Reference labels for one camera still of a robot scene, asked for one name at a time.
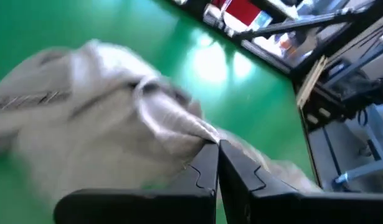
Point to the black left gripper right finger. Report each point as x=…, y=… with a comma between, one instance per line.
x=272, y=208

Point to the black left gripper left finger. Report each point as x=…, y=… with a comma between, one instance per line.
x=141, y=207

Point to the grey heathered t-shirt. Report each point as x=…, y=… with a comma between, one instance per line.
x=101, y=130

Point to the red white box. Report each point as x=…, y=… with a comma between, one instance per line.
x=242, y=11

